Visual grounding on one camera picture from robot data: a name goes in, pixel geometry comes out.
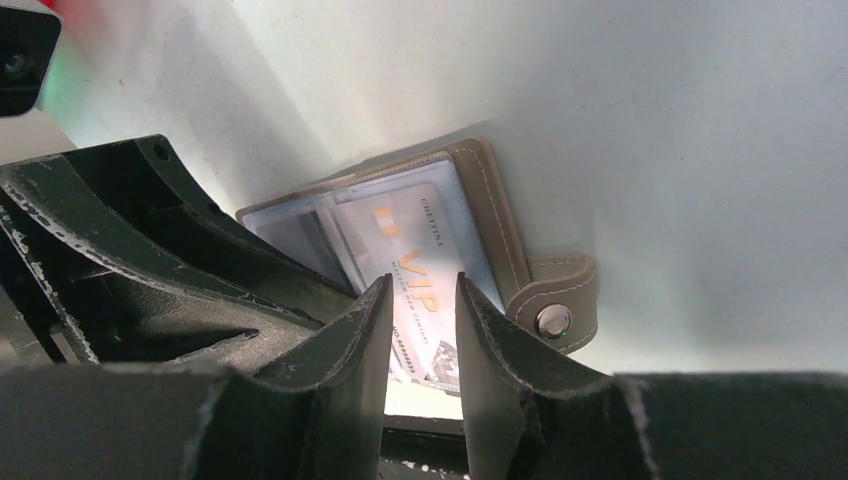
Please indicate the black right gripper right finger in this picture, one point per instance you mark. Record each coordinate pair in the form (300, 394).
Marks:
(530, 412)

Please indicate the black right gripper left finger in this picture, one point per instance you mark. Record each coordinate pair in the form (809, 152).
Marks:
(314, 413)

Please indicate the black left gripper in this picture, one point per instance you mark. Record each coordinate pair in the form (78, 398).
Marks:
(114, 253)

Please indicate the white VIP card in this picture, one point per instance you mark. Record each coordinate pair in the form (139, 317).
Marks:
(404, 233)

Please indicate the beige leather card holder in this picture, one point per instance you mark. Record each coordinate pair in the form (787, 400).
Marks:
(554, 297)

